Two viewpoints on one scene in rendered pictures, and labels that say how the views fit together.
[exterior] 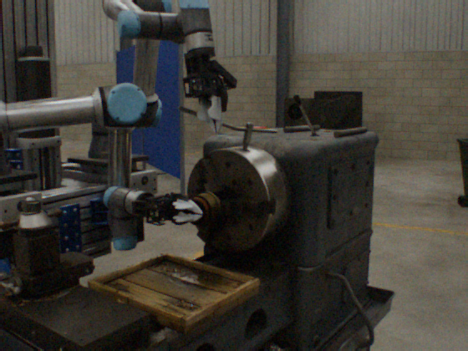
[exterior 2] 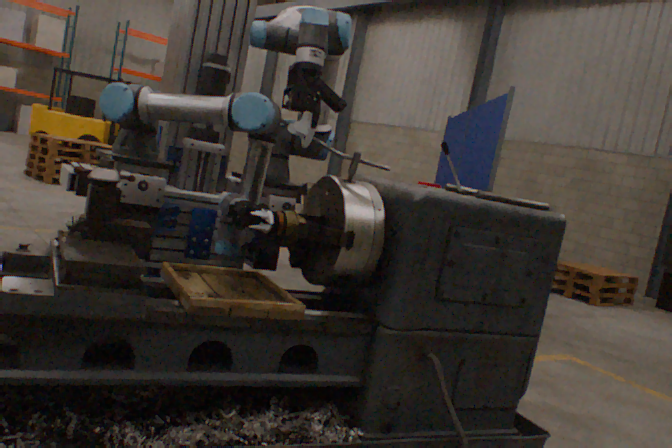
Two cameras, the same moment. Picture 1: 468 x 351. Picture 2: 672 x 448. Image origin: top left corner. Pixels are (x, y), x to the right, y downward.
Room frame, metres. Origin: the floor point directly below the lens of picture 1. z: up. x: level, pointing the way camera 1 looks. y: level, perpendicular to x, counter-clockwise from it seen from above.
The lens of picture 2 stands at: (-0.17, -0.78, 1.29)
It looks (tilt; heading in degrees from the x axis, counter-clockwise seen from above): 5 degrees down; 26
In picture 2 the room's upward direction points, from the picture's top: 11 degrees clockwise
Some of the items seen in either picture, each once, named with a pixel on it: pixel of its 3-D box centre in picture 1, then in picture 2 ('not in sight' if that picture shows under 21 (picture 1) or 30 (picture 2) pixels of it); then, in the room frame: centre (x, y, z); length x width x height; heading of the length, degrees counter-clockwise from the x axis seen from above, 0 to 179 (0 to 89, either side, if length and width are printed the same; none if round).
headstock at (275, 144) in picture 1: (294, 184); (440, 251); (1.74, -0.24, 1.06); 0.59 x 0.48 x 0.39; 143
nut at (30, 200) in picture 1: (31, 204); (107, 161); (0.96, 0.43, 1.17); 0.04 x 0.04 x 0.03
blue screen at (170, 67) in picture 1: (142, 108); (455, 190); (8.10, 1.55, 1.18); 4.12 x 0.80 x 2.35; 25
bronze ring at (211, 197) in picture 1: (204, 208); (286, 225); (1.29, 0.08, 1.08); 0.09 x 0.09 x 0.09; 55
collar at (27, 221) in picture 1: (32, 219); (105, 174); (0.96, 0.43, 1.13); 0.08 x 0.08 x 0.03
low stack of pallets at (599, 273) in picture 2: not in sight; (590, 283); (9.64, -0.31, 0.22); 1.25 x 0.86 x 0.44; 157
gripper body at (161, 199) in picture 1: (156, 207); (247, 214); (1.29, 0.21, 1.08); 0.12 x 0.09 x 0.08; 53
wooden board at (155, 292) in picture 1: (174, 287); (229, 289); (1.19, 0.16, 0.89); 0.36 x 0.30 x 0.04; 53
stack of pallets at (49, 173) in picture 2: not in sight; (74, 161); (7.16, 7.80, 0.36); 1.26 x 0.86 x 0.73; 165
